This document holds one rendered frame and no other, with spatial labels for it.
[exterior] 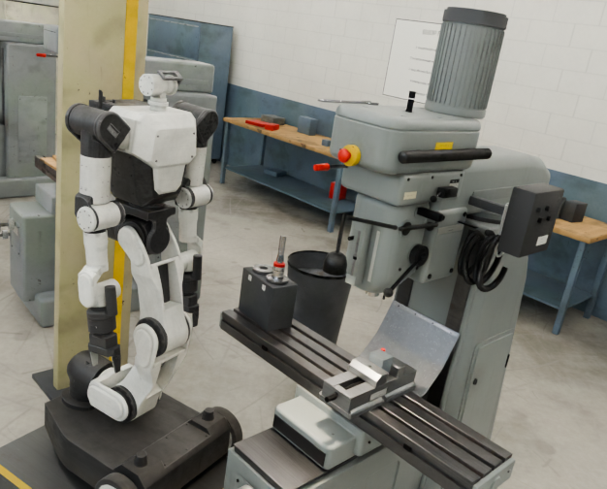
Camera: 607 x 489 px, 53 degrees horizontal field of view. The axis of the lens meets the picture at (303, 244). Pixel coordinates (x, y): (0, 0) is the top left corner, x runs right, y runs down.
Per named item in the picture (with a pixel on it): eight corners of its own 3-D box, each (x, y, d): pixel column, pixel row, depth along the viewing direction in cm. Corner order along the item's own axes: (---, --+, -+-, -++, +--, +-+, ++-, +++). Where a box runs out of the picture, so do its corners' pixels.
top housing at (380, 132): (386, 177, 168) (397, 118, 162) (319, 154, 185) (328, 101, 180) (476, 170, 200) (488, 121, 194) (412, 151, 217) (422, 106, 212)
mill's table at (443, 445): (472, 509, 173) (479, 487, 170) (216, 326, 254) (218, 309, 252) (512, 478, 189) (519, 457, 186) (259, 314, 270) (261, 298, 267)
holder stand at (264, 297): (267, 332, 239) (273, 285, 232) (238, 309, 255) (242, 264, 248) (291, 327, 246) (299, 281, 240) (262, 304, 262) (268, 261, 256)
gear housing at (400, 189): (398, 208, 178) (404, 175, 175) (337, 185, 194) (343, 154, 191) (461, 200, 201) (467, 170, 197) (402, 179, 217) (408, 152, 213)
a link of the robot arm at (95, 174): (66, 225, 187) (68, 153, 180) (100, 217, 198) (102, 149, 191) (93, 236, 182) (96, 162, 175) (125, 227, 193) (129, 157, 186)
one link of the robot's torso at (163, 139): (68, 194, 202) (70, 84, 190) (144, 181, 230) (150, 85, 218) (131, 218, 188) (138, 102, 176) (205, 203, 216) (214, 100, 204)
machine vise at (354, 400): (349, 419, 192) (356, 389, 188) (317, 396, 201) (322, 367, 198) (416, 388, 215) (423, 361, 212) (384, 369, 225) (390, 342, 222)
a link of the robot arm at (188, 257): (166, 280, 233) (167, 252, 230) (186, 274, 242) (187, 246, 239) (188, 288, 228) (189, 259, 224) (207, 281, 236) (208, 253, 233)
